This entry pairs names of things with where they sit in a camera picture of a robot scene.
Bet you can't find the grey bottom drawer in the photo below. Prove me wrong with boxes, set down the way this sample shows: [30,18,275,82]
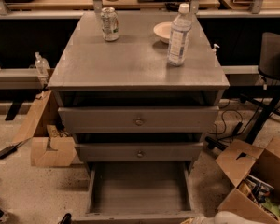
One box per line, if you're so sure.
[73,161,198,224]

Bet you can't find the grey drawer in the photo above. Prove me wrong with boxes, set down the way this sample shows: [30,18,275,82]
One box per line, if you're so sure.
[73,161,198,224]
[58,106,218,133]
[76,142,203,162]

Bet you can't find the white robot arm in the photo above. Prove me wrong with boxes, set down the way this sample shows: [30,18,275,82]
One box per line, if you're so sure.
[180,211,264,224]

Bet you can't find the grey middle drawer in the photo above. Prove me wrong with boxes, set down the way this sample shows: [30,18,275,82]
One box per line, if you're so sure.
[76,142,203,162]

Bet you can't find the grey wooden drawer cabinet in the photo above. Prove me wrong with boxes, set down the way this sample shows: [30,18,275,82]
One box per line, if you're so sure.
[47,10,231,179]

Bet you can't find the grey top drawer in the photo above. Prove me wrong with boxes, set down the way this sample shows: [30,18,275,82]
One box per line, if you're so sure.
[58,106,218,133]

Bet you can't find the magazines in box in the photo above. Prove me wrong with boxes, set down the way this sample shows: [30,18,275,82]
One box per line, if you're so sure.
[238,175,280,222]

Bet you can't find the open cardboard box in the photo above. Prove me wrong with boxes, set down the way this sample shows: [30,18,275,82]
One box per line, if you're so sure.
[216,137,280,224]

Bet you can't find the small cardboard box left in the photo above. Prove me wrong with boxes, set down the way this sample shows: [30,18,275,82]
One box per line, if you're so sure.
[30,137,77,167]

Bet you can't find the white pump dispenser right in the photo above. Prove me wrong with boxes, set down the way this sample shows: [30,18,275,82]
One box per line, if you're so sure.
[212,43,220,55]

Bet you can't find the black office chair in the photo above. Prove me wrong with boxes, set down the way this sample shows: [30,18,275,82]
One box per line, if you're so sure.
[240,32,280,144]

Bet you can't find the clear plastic water bottle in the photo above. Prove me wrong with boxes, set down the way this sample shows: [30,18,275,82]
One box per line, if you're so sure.
[167,3,192,66]

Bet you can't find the white ceramic bowl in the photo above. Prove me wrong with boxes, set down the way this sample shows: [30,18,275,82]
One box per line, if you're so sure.
[153,22,171,44]

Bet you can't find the black power adapter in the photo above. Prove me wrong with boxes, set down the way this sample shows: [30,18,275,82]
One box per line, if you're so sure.
[0,146,17,160]

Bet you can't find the silver green soda can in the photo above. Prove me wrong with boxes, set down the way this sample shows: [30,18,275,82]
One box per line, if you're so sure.
[101,7,119,41]

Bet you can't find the clear pump bottle left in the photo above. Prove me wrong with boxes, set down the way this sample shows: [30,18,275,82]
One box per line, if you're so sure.
[35,52,50,77]

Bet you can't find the black floor cables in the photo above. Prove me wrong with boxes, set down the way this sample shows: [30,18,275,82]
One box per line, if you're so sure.
[204,98,250,151]

